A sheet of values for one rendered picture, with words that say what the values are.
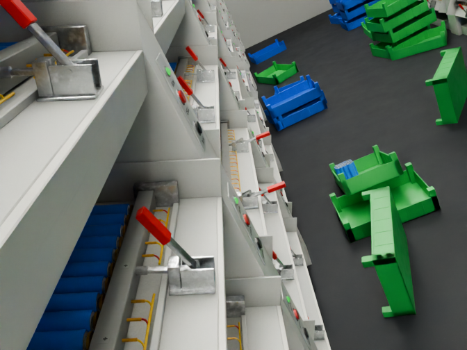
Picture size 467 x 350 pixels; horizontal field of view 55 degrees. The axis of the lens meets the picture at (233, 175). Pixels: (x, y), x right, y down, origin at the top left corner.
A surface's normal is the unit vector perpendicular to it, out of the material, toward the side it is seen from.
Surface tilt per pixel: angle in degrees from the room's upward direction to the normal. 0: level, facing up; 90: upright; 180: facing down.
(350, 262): 0
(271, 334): 23
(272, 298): 90
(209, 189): 90
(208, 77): 90
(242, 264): 90
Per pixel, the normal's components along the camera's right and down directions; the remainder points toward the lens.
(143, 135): 0.04, 0.44
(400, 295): -0.23, 0.54
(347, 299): -0.41, -0.81
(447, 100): -0.50, 0.58
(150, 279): -0.04, -0.90
